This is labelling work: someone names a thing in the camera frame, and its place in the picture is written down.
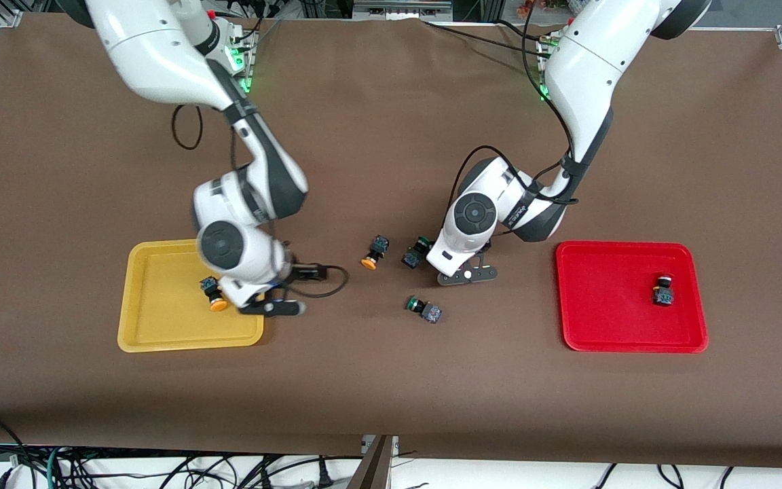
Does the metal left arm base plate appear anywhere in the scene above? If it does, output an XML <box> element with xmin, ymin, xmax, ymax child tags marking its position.
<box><xmin>537</xmin><ymin>37</ymin><xmax>556</xmax><ymax>103</ymax></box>

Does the white mounting bracket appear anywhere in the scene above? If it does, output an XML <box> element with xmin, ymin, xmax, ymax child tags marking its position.
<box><xmin>362</xmin><ymin>435</ymin><xmax>400</xmax><ymax>457</ymax></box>

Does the red plastic tray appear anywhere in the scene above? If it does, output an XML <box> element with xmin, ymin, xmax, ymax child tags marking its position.
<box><xmin>555</xmin><ymin>241</ymin><xmax>709</xmax><ymax>354</ymax></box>

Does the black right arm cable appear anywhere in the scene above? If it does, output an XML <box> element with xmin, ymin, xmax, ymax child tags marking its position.
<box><xmin>172</xmin><ymin>102</ymin><xmax>350</xmax><ymax>300</ymax></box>

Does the long black table cable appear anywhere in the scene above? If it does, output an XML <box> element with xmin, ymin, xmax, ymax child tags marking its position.
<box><xmin>422</xmin><ymin>19</ymin><xmax>555</xmax><ymax>55</ymax></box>

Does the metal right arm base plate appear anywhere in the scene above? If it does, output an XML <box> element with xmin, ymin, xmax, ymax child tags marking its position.
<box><xmin>227</xmin><ymin>31</ymin><xmax>257</xmax><ymax>94</ymax></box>

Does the brown table cover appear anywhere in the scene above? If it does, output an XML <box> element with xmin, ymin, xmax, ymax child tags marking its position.
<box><xmin>0</xmin><ymin>14</ymin><xmax>782</xmax><ymax>469</ymax></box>

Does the grey metal post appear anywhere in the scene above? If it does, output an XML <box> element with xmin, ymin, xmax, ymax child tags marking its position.
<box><xmin>347</xmin><ymin>435</ymin><xmax>395</xmax><ymax>489</ymax></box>

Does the aluminium frame profile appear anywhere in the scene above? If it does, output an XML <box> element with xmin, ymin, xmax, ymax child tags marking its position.
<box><xmin>352</xmin><ymin>0</ymin><xmax>454</xmax><ymax>21</ymax></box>

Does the green push button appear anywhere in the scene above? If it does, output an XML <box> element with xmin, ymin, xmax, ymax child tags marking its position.
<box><xmin>405</xmin><ymin>295</ymin><xmax>443</xmax><ymax>325</ymax></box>
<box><xmin>402</xmin><ymin>235</ymin><xmax>432</xmax><ymax>270</ymax></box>

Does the yellow plastic tray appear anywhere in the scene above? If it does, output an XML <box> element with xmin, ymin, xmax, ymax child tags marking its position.
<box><xmin>117</xmin><ymin>238</ymin><xmax>266</xmax><ymax>354</ymax></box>

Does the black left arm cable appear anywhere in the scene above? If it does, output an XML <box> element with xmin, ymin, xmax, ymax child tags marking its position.
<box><xmin>445</xmin><ymin>0</ymin><xmax>580</xmax><ymax>238</ymax></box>

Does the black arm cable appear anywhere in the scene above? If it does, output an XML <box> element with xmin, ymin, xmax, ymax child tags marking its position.
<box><xmin>445</xmin><ymin>0</ymin><xmax>580</xmax><ymax>238</ymax></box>
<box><xmin>172</xmin><ymin>102</ymin><xmax>350</xmax><ymax>300</ymax></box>

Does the orange background object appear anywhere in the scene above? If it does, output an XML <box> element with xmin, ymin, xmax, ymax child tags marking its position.
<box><xmin>517</xmin><ymin>0</ymin><xmax>568</xmax><ymax>19</ymax></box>

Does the teal cable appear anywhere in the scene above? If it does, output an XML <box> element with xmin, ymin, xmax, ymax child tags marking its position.
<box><xmin>47</xmin><ymin>445</ymin><xmax>66</xmax><ymax>489</ymax></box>

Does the yellow push button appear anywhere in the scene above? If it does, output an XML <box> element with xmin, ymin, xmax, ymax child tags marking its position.
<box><xmin>200</xmin><ymin>275</ymin><xmax>229</xmax><ymax>312</ymax></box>
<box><xmin>361</xmin><ymin>235</ymin><xmax>392</xmax><ymax>270</ymax></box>

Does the red push button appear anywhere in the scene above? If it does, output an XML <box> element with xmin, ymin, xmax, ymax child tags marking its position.
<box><xmin>652</xmin><ymin>273</ymin><xmax>676</xmax><ymax>307</ymax></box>

